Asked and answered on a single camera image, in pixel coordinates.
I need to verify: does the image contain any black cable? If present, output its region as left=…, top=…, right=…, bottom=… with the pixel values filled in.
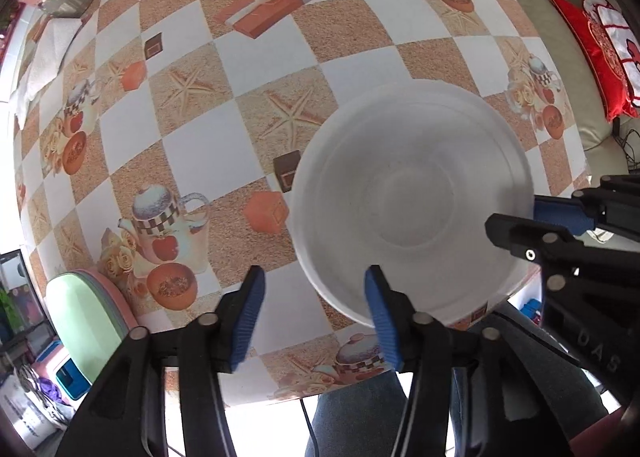
left=299, top=397, right=322, bottom=457

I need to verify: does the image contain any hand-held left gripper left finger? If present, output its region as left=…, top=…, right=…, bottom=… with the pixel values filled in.
left=55, top=265, right=266, bottom=457

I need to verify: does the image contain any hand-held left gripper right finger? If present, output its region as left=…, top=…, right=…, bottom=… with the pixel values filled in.
left=364, top=265, right=571, bottom=457

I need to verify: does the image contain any red embroidered cushion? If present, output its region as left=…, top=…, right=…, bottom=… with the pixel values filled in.
left=544, top=0, right=640, bottom=124

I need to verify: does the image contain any pink plastic stool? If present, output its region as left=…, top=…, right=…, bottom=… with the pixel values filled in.
left=29, top=339, right=94, bottom=403

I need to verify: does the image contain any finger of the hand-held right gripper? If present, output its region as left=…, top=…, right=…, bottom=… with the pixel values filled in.
left=534, top=176, right=640, bottom=238
left=486, top=214, right=582, bottom=289

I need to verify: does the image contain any glass fish tank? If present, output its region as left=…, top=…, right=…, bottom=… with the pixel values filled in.
left=0, top=249, right=57, bottom=354

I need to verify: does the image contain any white paper napkin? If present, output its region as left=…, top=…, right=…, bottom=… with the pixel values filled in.
left=10, top=17, right=84, bottom=114

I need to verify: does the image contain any white bowl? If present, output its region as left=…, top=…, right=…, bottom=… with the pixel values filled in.
left=290, top=81, right=537, bottom=329

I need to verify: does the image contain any white plastic bucket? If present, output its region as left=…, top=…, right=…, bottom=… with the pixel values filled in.
left=0, top=366, right=62, bottom=451

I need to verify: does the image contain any blue square plate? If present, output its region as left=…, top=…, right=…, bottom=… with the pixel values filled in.
left=75, top=269, right=134, bottom=338

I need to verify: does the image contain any beige sofa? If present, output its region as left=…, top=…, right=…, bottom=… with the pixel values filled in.
left=462, top=0, right=640, bottom=188

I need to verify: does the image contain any green square plate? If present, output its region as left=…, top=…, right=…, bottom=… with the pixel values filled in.
left=46, top=272, right=128, bottom=390

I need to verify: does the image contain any checkered printed tablecloth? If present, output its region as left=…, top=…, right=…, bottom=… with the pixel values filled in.
left=12, top=0, right=592, bottom=406

